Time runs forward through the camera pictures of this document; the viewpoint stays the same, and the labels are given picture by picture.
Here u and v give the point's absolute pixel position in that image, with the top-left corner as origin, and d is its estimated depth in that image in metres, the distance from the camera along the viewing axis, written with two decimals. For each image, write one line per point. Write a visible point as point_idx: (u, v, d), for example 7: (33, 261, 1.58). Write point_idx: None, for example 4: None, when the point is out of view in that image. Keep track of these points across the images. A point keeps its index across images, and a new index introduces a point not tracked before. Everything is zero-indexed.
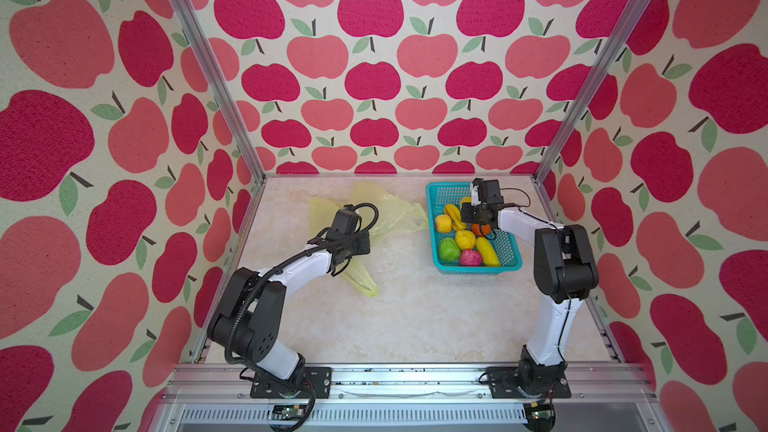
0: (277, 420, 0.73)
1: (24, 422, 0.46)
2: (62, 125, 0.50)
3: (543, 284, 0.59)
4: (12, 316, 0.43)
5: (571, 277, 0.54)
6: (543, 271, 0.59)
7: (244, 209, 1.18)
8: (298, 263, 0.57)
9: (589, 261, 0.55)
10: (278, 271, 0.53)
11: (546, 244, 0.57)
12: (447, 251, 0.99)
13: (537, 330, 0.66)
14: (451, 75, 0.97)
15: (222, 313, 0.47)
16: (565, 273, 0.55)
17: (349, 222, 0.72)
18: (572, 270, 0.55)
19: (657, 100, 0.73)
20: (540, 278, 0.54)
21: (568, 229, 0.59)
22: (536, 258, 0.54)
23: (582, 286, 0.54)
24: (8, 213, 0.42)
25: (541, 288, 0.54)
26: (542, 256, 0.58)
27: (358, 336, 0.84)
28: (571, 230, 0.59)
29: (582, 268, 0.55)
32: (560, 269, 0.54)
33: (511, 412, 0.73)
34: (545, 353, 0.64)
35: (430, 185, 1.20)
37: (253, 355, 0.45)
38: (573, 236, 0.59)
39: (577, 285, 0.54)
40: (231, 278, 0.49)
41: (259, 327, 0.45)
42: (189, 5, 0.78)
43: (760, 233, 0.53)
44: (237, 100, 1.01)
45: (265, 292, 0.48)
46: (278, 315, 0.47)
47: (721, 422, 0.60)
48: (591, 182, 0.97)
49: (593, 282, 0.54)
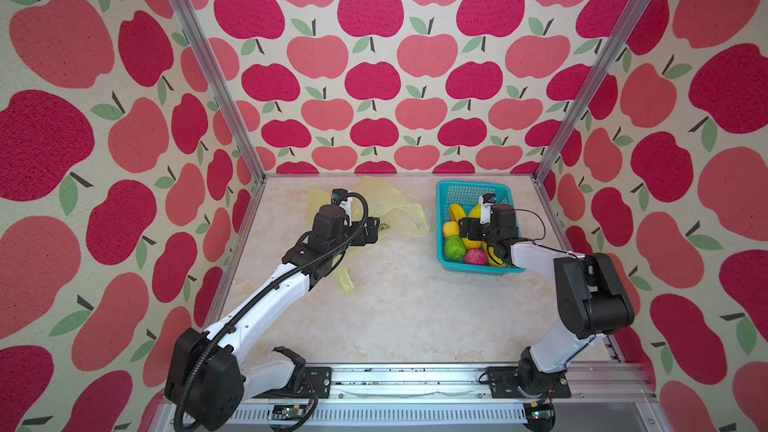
0: (277, 420, 0.73)
1: (24, 422, 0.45)
2: (62, 124, 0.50)
3: (570, 320, 0.52)
4: (12, 316, 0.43)
5: (600, 313, 0.48)
6: (569, 305, 0.52)
7: (244, 209, 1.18)
8: (260, 307, 0.48)
9: (619, 294, 0.49)
10: (230, 329, 0.44)
11: (569, 276, 0.51)
12: (453, 248, 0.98)
13: (546, 342, 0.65)
14: (451, 76, 0.98)
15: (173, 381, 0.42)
16: (593, 307, 0.48)
17: (331, 226, 0.60)
18: (602, 304, 0.49)
19: (657, 100, 0.73)
20: (567, 313, 0.53)
21: (591, 258, 0.54)
22: (560, 291, 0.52)
23: (615, 323, 0.48)
24: (8, 213, 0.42)
25: (569, 324, 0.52)
26: (566, 289, 0.52)
27: (358, 336, 0.84)
28: (594, 259, 0.54)
29: (614, 303, 0.49)
32: (587, 303, 0.48)
33: (511, 412, 0.73)
34: (549, 366, 0.63)
35: (442, 183, 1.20)
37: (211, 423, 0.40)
38: (597, 266, 0.54)
39: (610, 321, 0.48)
40: (177, 342, 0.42)
41: (211, 397, 0.40)
42: (189, 4, 0.78)
43: (760, 232, 0.53)
44: (237, 100, 1.01)
45: (214, 361, 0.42)
46: (236, 379, 0.42)
47: (721, 422, 0.60)
48: (591, 182, 0.97)
49: (628, 318, 0.48)
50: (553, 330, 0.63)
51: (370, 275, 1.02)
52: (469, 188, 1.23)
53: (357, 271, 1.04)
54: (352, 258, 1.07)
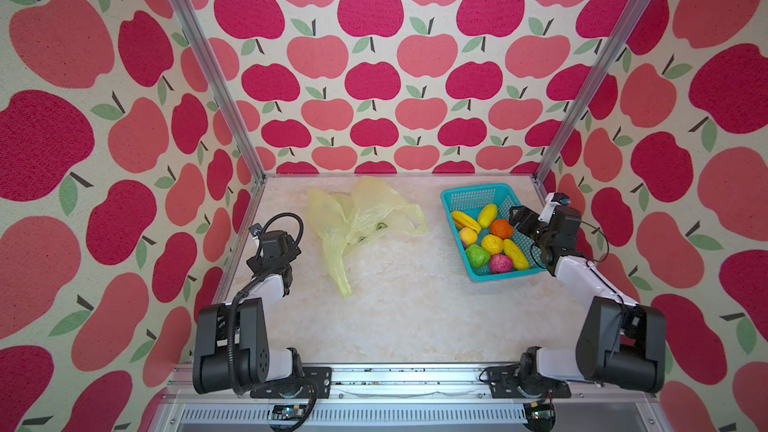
0: (277, 420, 0.73)
1: (24, 422, 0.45)
2: (62, 124, 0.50)
3: (583, 356, 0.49)
4: (12, 316, 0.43)
5: (620, 368, 0.43)
6: (589, 346, 0.48)
7: (244, 209, 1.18)
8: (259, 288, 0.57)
9: (655, 359, 0.43)
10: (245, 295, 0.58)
11: (603, 325, 0.45)
12: (479, 258, 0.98)
13: (553, 353, 0.63)
14: (451, 76, 0.98)
15: (206, 353, 0.44)
16: (616, 360, 0.44)
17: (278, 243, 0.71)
18: (629, 364, 0.43)
19: (657, 100, 0.73)
20: (583, 350, 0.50)
21: (640, 311, 0.46)
22: (586, 328, 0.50)
23: (633, 382, 0.43)
24: (8, 213, 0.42)
25: (579, 357, 0.53)
26: (594, 334, 0.47)
27: (358, 336, 0.84)
28: (644, 316, 0.46)
29: (641, 365, 0.43)
32: (611, 358, 0.44)
33: (511, 412, 0.73)
34: (546, 372, 0.64)
35: (445, 192, 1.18)
37: (258, 375, 0.43)
38: (644, 322, 0.47)
39: (632, 381, 0.43)
40: (202, 316, 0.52)
41: (249, 342, 0.45)
42: (189, 5, 0.78)
43: (760, 233, 0.53)
44: (237, 100, 1.01)
45: (244, 309, 0.49)
46: (263, 319, 0.47)
47: (721, 422, 0.60)
48: (591, 182, 0.97)
49: (653, 383, 0.42)
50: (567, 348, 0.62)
51: (370, 275, 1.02)
52: (468, 191, 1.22)
53: (357, 271, 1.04)
54: (352, 258, 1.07)
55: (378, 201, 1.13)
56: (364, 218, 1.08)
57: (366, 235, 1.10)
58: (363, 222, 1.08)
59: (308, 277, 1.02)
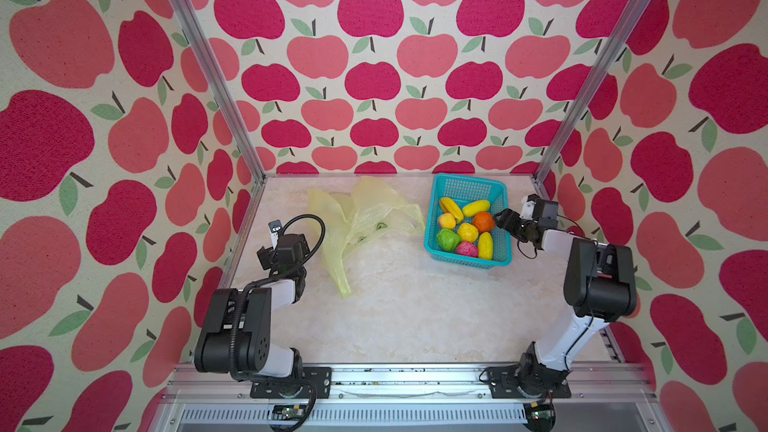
0: (277, 420, 0.73)
1: (24, 422, 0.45)
2: (62, 125, 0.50)
3: (569, 293, 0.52)
4: (12, 316, 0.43)
5: (600, 291, 0.51)
6: (572, 279, 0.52)
7: (244, 209, 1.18)
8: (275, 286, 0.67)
9: (627, 282, 0.51)
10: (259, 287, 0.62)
11: (581, 249, 0.55)
12: (446, 240, 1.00)
13: (551, 334, 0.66)
14: (451, 76, 0.98)
15: (210, 331, 0.46)
16: (595, 285, 0.52)
17: (293, 250, 0.71)
18: (603, 285, 0.51)
19: (657, 100, 0.73)
20: (568, 287, 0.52)
21: (611, 249, 0.56)
22: (568, 267, 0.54)
23: (615, 309, 0.51)
24: (8, 213, 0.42)
25: (567, 298, 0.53)
26: (575, 262, 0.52)
27: (358, 336, 0.84)
28: (614, 249, 0.56)
29: (618, 289, 0.51)
32: (588, 276, 0.52)
33: (511, 412, 0.73)
34: (548, 357, 0.65)
35: (440, 175, 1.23)
37: (255, 364, 0.44)
38: (615, 257, 0.56)
39: (606, 301, 0.51)
40: (214, 297, 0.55)
41: (251, 330, 0.46)
42: (189, 5, 0.78)
43: (760, 233, 0.53)
44: (237, 100, 1.01)
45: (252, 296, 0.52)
46: (270, 310, 0.49)
47: (721, 422, 0.60)
48: (591, 182, 0.97)
49: (629, 307, 0.50)
50: (562, 319, 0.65)
51: (370, 275, 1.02)
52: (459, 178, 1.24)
53: (357, 271, 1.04)
54: (352, 258, 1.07)
55: (377, 200, 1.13)
56: (364, 218, 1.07)
57: (367, 235, 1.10)
58: (362, 222, 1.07)
59: (308, 277, 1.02)
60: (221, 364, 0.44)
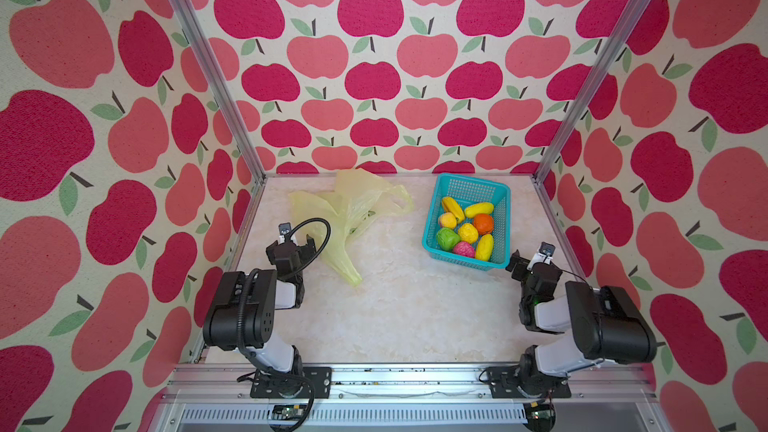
0: (277, 419, 0.74)
1: (24, 422, 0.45)
2: (62, 124, 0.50)
3: (582, 339, 0.50)
4: (12, 316, 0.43)
5: (613, 327, 0.46)
6: (581, 323, 0.51)
7: (244, 208, 1.18)
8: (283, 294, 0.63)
9: (635, 318, 0.48)
10: None
11: (580, 295, 0.52)
12: (447, 240, 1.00)
13: (553, 347, 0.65)
14: (451, 76, 0.98)
15: (218, 305, 0.49)
16: (604, 319, 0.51)
17: (291, 260, 0.73)
18: (618, 327, 0.46)
19: (657, 100, 0.73)
20: (579, 333, 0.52)
21: (608, 294, 0.54)
22: (573, 313, 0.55)
23: (635, 348, 0.45)
24: (8, 213, 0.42)
25: (580, 345, 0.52)
26: (579, 307, 0.52)
27: (359, 336, 0.84)
28: (609, 293, 0.54)
29: (630, 324, 0.47)
32: (598, 319, 0.47)
33: (511, 412, 0.73)
34: (548, 367, 0.64)
35: (444, 175, 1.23)
37: (261, 337, 0.47)
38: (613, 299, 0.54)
39: (626, 346, 0.45)
40: (222, 277, 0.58)
41: (260, 303, 0.49)
42: (189, 5, 0.78)
43: (760, 232, 0.53)
44: (237, 100, 1.01)
45: (259, 276, 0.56)
46: (275, 289, 0.52)
47: (721, 422, 0.60)
48: (591, 182, 0.97)
49: (648, 353, 0.44)
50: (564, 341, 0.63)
51: (370, 275, 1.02)
52: (461, 181, 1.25)
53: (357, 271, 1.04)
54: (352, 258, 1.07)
55: (366, 187, 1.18)
56: (357, 208, 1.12)
57: (359, 228, 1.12)
58: (354, 211, 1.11)
59: (308, 277, 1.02)
60: (228, 338, 0.47)
